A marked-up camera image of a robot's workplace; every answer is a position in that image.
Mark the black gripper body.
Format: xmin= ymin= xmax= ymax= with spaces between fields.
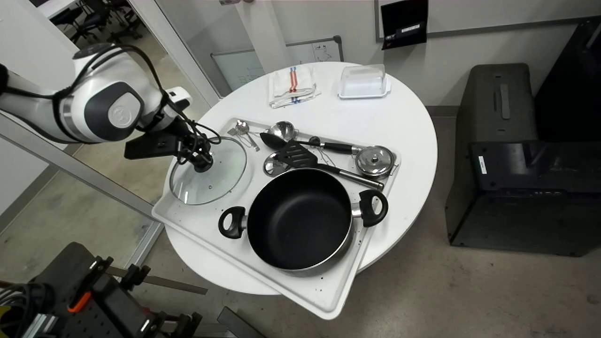
xmin=164 ymin=110 xmax=211 ymax=159

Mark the tall black cabinet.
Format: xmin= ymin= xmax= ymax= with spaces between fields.
xmin=445 ymin=138 xmax=601 ymax=257

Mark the white plastic tray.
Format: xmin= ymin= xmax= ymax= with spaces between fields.
xmin=151 ymin=116 xmax=402 ymax=323

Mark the black plastic spoon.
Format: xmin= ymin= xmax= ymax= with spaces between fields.
xmin=260 ymin=129 xmax=295 ymax=155

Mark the black equipment cart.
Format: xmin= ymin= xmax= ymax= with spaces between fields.
xmin=0 ymin=240 xmax=209 ymax=338

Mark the black pot with handles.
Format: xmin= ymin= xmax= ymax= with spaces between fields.
xmin=216 ymin=165 xmax=391 ymax=276

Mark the glass lid with black knob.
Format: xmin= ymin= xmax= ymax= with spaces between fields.
xmin=168 ymin=135 xmax=256 ymax=208

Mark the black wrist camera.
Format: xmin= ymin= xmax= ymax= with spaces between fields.
xmin=122 ymin=129 xmax=181 ymax=161

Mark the steel ladle with black handle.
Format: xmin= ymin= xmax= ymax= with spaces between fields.
xmin=269 ymin=118 xmax=365 ymax=155

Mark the large wall whiteboard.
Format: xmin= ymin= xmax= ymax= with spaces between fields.
xmin=374 ymin=0 xmax=601 ymax=39

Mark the grey metal frame bar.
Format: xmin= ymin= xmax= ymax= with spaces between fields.
xmin=0 ymin=110 xmax=168 ymax=268

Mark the black equipment case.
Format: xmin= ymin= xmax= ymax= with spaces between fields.
xmin=534 ymin=15 xmax=601 ymax=142

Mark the clear plastic container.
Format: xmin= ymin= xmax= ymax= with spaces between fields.
xmin=335 ymin=63 xmax=393 ymax=101

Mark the black marker holder box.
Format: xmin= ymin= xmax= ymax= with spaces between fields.
xmin=380 ymin=0 xmax=432 ymax=50

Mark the small steel ladle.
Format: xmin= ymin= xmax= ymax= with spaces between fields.
xmin=261 ymin=152 xmax=291 ymax=178

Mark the low black case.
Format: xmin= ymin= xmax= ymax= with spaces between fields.
xmin=459 ymin=62 xmax=541 ymax=146

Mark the black slotted spatula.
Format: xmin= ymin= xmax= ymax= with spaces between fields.
xmin=278 ymin=138 xmax=385 ymax=189

